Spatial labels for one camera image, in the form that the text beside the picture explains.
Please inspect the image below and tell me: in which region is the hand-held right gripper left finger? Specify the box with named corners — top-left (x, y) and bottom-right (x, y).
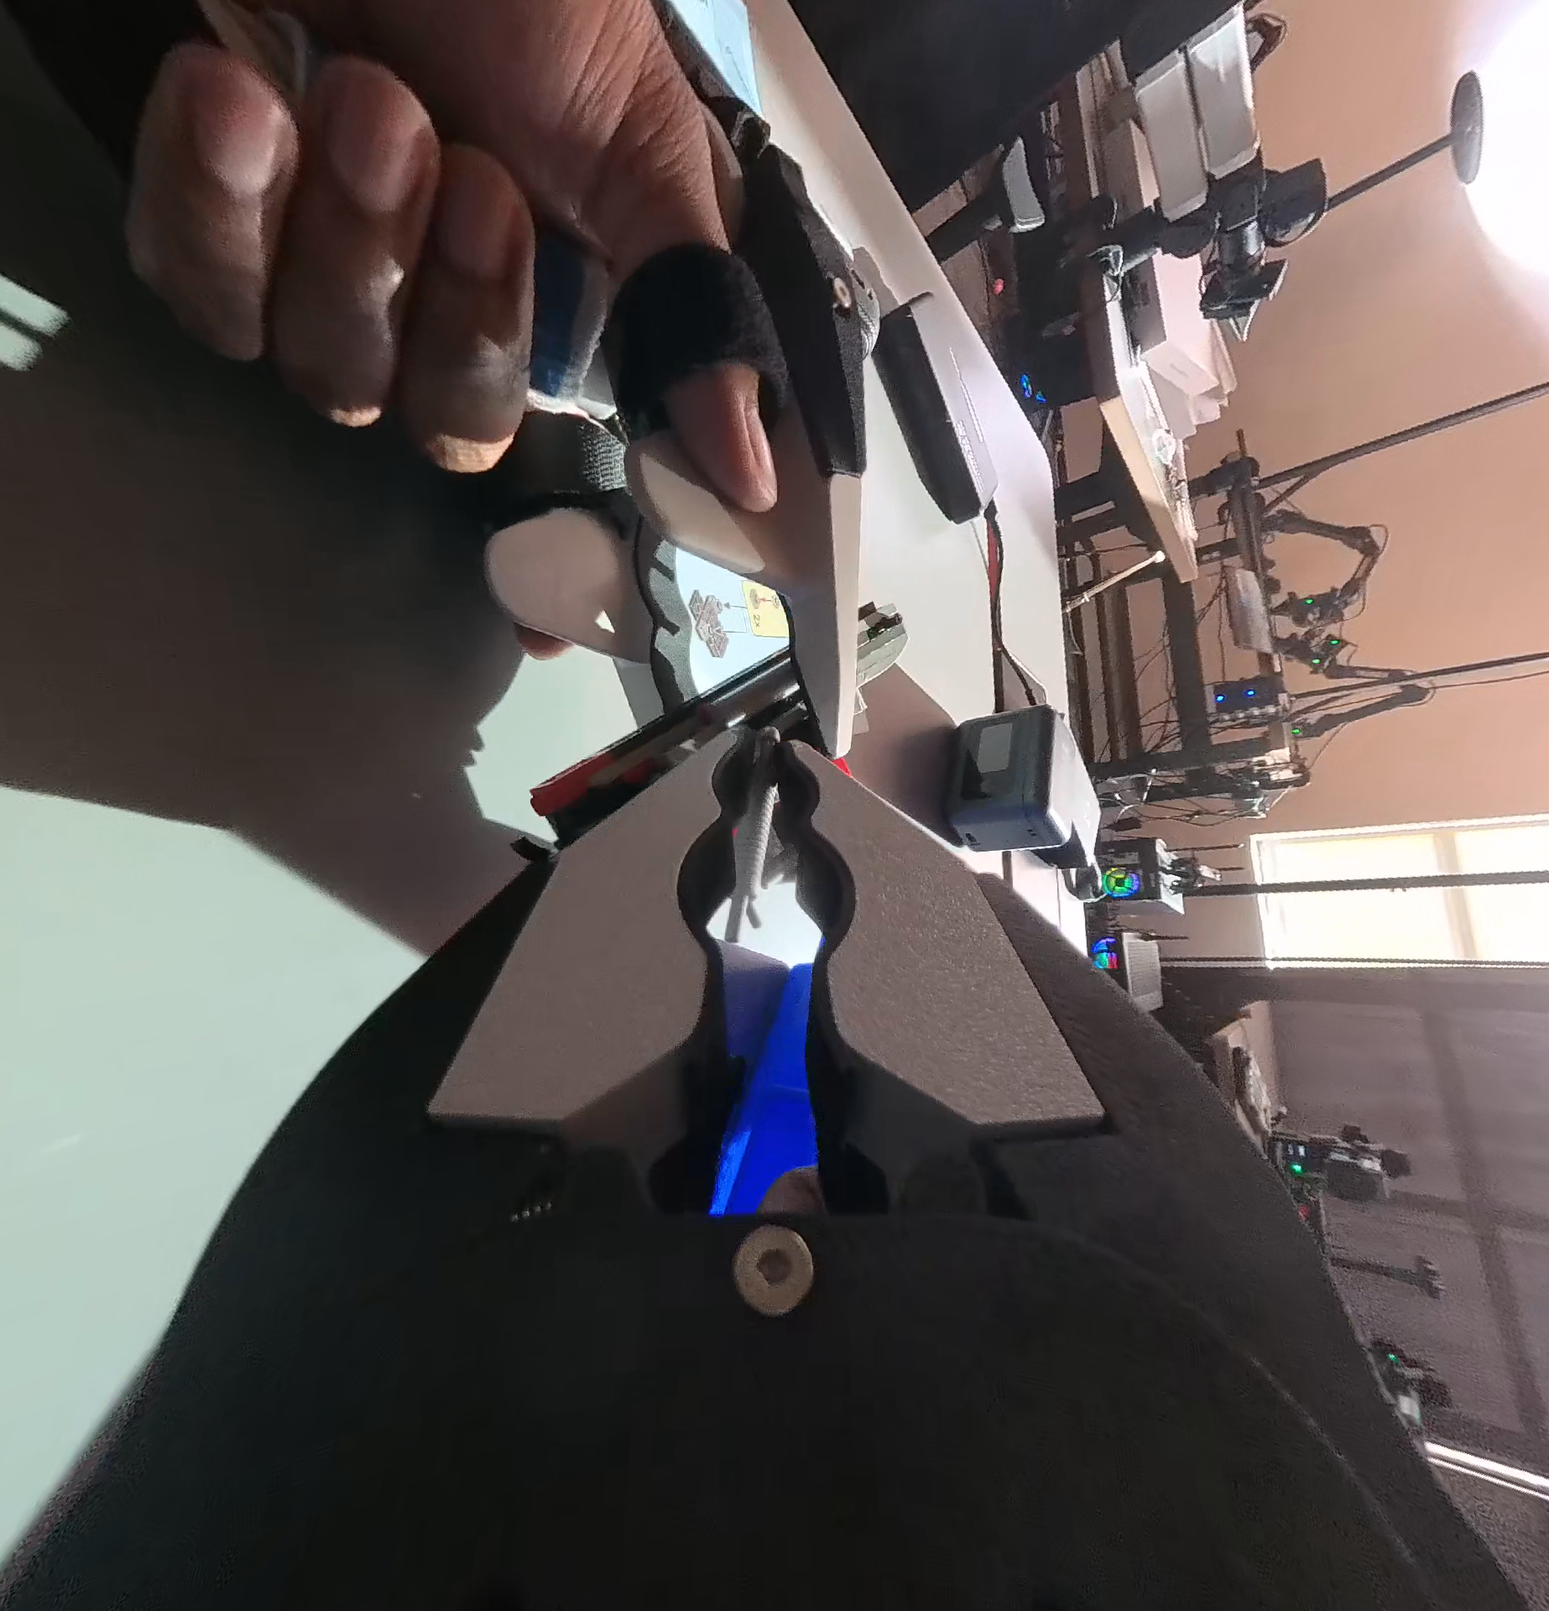
top-left (430, 729), bottom-right (758, 1190)

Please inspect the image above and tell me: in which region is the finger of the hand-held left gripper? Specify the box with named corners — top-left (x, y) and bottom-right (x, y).
top-left (612, 523), bottom-right (732, 735)
top-left (774, 469), bottom-right (871, 758)

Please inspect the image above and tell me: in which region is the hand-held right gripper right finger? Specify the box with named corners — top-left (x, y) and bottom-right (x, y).
top-left (773, 739), bottom-right (1108, 1196)

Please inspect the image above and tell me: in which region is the toy brick vehicle model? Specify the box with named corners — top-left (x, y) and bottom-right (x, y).
top-left (512, 603), bottom-right (907, 857)

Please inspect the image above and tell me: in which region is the grey toy spring shock piece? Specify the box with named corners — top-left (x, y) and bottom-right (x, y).
top-left (726, 729), bottom-right (789, 938)

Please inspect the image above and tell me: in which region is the white desk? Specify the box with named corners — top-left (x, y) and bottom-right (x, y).
top-left (0, 0), bottom-right (1079, 1260)

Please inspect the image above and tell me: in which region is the person's left hand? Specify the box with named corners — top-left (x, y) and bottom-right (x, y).
top-left (124, 0), bottom-right (784, 513)

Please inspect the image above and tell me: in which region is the black flat box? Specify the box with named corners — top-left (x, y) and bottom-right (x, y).
top-left (874, 295), bottom-right (1002, 523)

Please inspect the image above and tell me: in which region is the blue plastic bin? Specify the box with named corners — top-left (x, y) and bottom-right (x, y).
top-left (712, 964), bottom-right (815, 1215)

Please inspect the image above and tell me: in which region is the background work table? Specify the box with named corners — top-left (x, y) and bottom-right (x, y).
top-left (1076, 36), bottom-right (1241, 579)

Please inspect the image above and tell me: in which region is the bright window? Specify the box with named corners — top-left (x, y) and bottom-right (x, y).
top-left (1254, 817), bottom-right (1549, 968)

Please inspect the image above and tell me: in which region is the black round base stand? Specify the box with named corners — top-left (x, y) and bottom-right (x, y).
top-left (1330, 70), bottom-right (1489, 215)

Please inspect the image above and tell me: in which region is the red and black cable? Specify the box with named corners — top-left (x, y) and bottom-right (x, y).
top-left (974, 501), bottom-right (1048, 711)

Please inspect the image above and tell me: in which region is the black camera on stand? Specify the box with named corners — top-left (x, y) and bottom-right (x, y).
top-left (1195, 157), bottom-right (1330, 341)

